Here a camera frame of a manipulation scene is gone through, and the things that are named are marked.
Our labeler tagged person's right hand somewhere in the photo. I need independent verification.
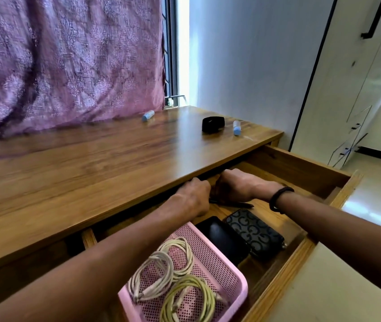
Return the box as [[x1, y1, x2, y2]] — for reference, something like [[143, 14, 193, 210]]
[[212, 168, 275, 203]]

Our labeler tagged person's left hand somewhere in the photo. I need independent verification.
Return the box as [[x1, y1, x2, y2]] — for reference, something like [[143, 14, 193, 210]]
[[172, 177, 212, 222]]

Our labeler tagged black pen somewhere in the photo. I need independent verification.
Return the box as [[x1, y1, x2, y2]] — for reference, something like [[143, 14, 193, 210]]
[[209, 199, 255, 209]]

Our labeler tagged dark grey textured pouch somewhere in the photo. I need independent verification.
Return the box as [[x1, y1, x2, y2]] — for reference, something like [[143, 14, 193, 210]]
[[224, 208, 287, 262]]

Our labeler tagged black wallet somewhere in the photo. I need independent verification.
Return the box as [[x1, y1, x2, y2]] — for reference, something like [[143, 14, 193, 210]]
[[194, 216, 250, 267]]

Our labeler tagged wooden drawer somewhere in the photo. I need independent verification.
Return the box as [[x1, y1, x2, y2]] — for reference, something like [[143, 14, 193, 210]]
[[81, 145, 364, 322], [0, 237, 87, 316]]

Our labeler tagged white charging cable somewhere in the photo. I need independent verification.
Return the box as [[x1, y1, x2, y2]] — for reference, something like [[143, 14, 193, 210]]
[[156, 237, 195, 282]]

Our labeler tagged black band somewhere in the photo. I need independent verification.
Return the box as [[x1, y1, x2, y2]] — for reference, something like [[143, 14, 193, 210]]
[[201, 116, 226, 134]]

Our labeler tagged pink plastic basket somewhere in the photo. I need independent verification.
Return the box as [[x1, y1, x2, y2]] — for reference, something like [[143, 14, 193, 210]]
[[118, 221, 249, 322]]

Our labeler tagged yellowish cable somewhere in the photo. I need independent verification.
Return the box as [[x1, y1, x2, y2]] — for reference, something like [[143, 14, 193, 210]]
[[159, 275, 228, 322]]

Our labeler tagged person's left forearm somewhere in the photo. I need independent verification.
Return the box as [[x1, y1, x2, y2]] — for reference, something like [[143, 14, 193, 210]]
[[0, 204, 191, 322]]

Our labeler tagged person's right forearm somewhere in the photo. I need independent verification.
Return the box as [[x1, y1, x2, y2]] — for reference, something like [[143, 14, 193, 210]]
[[277, 194, 381, 305]]

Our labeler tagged wooden desk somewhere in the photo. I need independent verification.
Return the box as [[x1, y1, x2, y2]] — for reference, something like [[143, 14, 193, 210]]
[[0, 105, 285, 299]]

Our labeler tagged black wristband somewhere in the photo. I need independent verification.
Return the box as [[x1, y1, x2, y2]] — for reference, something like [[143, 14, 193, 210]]
[[269, 186, 295, 213]]

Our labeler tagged metal window latch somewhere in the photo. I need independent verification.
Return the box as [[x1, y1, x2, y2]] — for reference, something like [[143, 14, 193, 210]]
[[164, 94, 186, 108]]

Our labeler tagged purple patterned curtain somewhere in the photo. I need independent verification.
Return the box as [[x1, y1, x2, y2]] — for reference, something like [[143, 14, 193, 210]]
[[0, 0, 166, 140]]

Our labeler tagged white wardrobe with black handles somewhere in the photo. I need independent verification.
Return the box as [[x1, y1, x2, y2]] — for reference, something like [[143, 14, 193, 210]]
[[289, 0, 381, 170]]

